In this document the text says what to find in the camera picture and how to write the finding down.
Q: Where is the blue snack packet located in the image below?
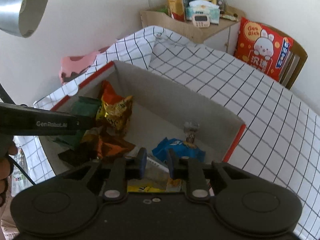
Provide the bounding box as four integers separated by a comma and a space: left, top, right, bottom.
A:
152, 138, 206, 163

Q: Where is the yellow snack packet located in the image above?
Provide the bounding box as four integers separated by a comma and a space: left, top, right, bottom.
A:
127, 178, 182, 193

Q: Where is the red gold snack bag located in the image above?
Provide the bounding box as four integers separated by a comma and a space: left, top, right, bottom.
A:
95, 80, 133, 137

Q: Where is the dark green snack packet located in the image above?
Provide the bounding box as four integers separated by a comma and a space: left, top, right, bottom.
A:
70, 96, 101, 118

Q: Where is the person's left hand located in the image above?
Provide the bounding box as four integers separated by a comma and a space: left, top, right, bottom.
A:
0, 134, 18, 207

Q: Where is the white snack packet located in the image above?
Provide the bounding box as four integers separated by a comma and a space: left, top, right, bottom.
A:
124, 146, 169, 173

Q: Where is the orange brown snack bag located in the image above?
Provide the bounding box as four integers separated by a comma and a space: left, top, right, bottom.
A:
80, 127, 136, 160

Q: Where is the red and white cardboard box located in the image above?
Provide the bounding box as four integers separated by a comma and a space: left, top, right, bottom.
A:
52, 61, 246, 163

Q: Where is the pink patterned cloth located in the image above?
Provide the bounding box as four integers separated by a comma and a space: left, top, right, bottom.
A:
59, 46, 109, 85

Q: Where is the white black grid tablecloth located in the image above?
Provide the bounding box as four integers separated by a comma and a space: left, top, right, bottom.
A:
13, 25, 320, 240

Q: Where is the silver desk lamp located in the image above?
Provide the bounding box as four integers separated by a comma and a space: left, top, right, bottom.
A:
0, 0, 48, 38

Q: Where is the light wooden side cabinet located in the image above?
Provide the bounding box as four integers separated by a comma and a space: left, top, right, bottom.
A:
140, 6, 246, 55

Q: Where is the red rabbit cushion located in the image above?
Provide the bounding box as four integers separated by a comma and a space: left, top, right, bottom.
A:
234, 17, 293, 81

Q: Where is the pink digital timer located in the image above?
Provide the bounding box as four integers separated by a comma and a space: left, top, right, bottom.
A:
192, 14, 210, 28

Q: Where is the brown wooden chair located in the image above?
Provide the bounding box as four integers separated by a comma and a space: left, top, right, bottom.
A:
260, 22, 308, 90

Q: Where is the tissue pack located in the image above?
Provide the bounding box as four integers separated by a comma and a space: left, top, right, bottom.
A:
185, 0, 220, 25

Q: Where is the orange drink bottle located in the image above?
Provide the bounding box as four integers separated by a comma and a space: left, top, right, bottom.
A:
167, 0, 185, 22

